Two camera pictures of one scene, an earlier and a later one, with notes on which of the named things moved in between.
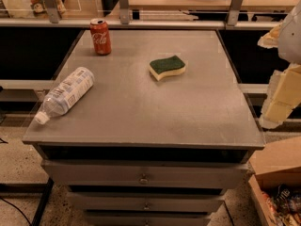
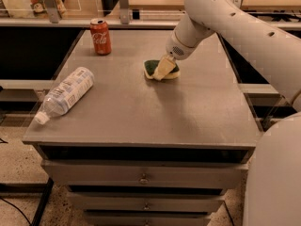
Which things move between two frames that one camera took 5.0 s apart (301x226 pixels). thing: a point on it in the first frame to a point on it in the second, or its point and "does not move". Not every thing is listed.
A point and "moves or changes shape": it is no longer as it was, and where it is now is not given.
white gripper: [292, 40] to [176, 48]
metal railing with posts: [54, 22] does not move
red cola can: [101, 38] does not move
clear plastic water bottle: [65, 94] does not move
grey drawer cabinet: [134, 151] does not move
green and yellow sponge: [170, 66] moves or changes shape
